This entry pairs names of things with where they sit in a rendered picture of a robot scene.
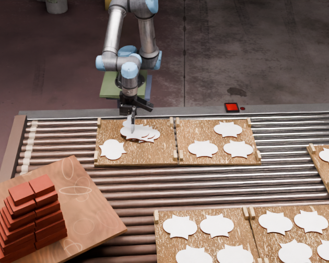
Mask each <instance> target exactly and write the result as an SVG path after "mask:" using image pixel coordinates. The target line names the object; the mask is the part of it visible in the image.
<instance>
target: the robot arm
mask: <svg viewBox="0 0 329 263"><path fill-rule="evenodd" d="M127 12H129V13H134V15H135V17H136V18H137V19H138V25H139V34H140V41H141V46H142V47H141V48H140V50H137V48H136V47H135V46H133V45H128V46H124V47H122V48H120V49H119V43H120V37H121V31H122V25H123V19H124V17H125V16H126V13H127ZM157 12H158V0H112V1H111V3H110V5H109V9H108V13H109V20H108V26H107V31H106V35H105V40H104V46H103V51H102V56H101V55H100V56H97V58H96V68H97V70H99V71H116V72H119V75H118V78H117V81H118V84H119V85H120V86H122V91H120V94H119V97H120V106H119V109H120V115H123V116H127V115H129V116H128V117H127V120H126V121H124V122H123V126H125V127H128V128H131V134H132V133H133V132H134V130H135V115H137V106H139V107H141V108H142V109H144V110H146V111H148V112H151V111H152V110H153V109H154V105H153V104H152V103H150V102H148V101H146V100H144V99H142V98H140V97H138V96H137V93H138V85H139V84H140V83H141V81H142V77H141V75H140V73H139V70H140V69H149V70H158V69H159V68H160V64H161V57H162V51H161V50H159V48H158V47H157V46H156V39H155V27H154V16H155V14H156V13H157ZM118 49H119V51H118ZM131 117H132V121H131Z"/></svg>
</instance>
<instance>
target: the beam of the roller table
mask: <svg viewBox="0 0 329 263"><path fill-rule="evenodd" d="M238 107H239V110H240V112H239V113H226V110H225V106H189V107H154V109H153V110H152V111H151V112H148V111H146V110H144V109H142V108H137V115H135V118H164V117H203V116H242V115H282V114H321V113H329V103H316V104H273V105H238ZM240 107H244V108H245V110H241V109H240ZM18 115H26V116H27V120H28V121H65V120H86V119H98V118H101V119H125V118H127V117H128V116H129V115H127V116H123V115H120V109H82V110H40V111H19V113H18Z"/></svg>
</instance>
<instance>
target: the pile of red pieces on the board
mask: <svg viewBox="0 0 329 263"><path fill-rule="evenodd" d="M8 191H9V194H10V196H8V197H6V199H4V203H5V206H4V207H2V209H0V213H1V215H0V262H1V263H11V262H13V261H15V260H18V259H20V258H22V257H25V256H27V255H29V254H31V253H33V252H35V251H36V249H37V250H39V249H41V248H44V247H46V246H48V245H50V244H52V243H54V242H57V241H59V240H61V239H63V238H65V237H67V228H66V226H65V220H64V218H63V214H62V211H61V208H60V207H61V205H60V202H59V200H58V194H57V192H56V190H55V186H54V184H53V182H52V181H51V179H50V178H49V176H48V175H47V174H44V175H42V176H39V177H37V178H35V179H32V180H30V181H29V183H28V182H24V183H22V184H19V185H17V186H14V187H12V188H9V189H8ZM35 247H36V249H35Z"/></svg>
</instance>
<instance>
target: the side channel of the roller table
mask: <svg viewBox="0 0 329 263"><path fill-rule="evenodd" d="M27 122H28V120H27V116H26V115H15V119H14V122H13V126H12V129H11V132H10V136H9V140H8V144H7V147H6V151H5V154H4V158H3V161H2V166H1V169H0V183H2V182H4V181H7V180H9V179H12V178H14V177H15V174H16V173H17V171H16V168H17V166H18V160H19V159H20V153H21V147H22V146H23V140H24V139H25V133H26V127H27Z"/></svg>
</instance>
